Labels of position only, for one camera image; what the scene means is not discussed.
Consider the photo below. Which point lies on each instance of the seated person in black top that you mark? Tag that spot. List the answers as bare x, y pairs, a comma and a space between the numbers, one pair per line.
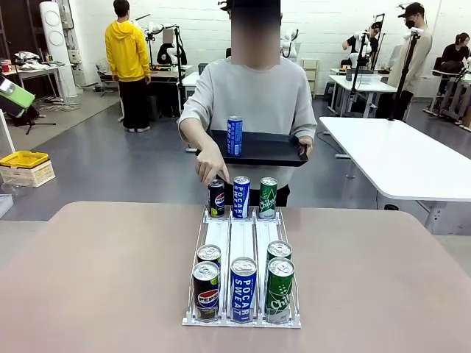
454, 55

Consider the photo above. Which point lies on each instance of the white plastic crate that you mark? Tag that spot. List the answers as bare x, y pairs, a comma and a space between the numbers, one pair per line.
37, 174

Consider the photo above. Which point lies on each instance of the blue Pocari Sweat can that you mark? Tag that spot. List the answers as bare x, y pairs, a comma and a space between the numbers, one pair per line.
234, 136
243, 294
241, 198

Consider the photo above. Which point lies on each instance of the brown top work desk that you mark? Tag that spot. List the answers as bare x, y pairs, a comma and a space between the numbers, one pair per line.
165, 75

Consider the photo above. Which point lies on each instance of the black camera stand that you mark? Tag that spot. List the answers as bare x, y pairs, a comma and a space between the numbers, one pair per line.
357, 77

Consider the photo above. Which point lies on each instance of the masked person in black shirt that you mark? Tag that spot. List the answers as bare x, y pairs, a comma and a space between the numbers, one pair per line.
362, 44

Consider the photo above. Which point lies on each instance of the clear plastic bowl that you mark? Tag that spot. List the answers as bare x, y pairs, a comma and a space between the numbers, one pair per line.
14, 185

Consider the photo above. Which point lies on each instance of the person's left hand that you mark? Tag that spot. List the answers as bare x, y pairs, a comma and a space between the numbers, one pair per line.
305, 149

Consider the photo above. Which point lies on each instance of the cluttered grey desk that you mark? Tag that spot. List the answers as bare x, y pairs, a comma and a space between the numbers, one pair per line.
37, 70

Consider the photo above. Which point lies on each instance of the white rectangular work table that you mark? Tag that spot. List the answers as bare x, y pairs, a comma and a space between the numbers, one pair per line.
360, 84

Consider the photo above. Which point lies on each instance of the person in yellow hoodie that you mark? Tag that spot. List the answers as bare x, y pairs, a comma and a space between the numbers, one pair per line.
127, 51

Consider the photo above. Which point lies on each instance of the white tower air conditioner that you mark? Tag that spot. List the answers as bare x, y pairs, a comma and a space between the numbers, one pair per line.
55, 40

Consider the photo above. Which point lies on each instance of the yellow plastic crate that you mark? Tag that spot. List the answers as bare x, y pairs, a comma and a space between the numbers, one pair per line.
24, 158

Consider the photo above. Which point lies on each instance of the green Chilsung cider can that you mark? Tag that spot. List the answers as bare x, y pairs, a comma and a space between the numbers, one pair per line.
279, 250
280, 298
268, 200

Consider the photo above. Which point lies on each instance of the tall black tripod stand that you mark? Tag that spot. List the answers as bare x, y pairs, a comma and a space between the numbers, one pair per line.
404, 77

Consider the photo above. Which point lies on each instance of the black floor tripod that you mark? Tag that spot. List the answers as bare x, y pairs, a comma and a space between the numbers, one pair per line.
37, 125

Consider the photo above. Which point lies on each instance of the person in grey sweater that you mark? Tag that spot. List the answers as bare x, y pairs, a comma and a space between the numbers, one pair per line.
257, 92

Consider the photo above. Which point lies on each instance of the black pole stand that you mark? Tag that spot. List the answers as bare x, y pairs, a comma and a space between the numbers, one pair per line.
179, 59

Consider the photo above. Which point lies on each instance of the green box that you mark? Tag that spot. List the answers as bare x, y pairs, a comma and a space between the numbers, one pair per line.
14, 97

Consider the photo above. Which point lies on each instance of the person's right hand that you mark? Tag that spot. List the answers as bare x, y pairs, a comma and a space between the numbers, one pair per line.
211, 162

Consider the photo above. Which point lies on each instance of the black Pepsi can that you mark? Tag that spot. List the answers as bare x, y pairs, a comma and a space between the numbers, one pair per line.
216, 200
208, 253
206, 294

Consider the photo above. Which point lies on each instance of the white table with rounded corners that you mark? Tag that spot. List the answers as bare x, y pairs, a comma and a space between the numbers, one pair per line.
397, 154

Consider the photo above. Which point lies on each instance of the person's right forearm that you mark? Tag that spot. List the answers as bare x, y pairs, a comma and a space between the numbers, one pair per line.
198, 135

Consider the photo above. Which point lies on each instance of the clear acrylic can rack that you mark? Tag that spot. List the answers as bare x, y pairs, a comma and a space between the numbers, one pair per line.
217, 233

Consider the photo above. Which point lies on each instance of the person in beige coat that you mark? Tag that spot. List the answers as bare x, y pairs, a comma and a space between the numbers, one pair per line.
412, 62

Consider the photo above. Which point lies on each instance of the black serving tray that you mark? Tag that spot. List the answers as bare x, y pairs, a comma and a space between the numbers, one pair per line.
268, 147

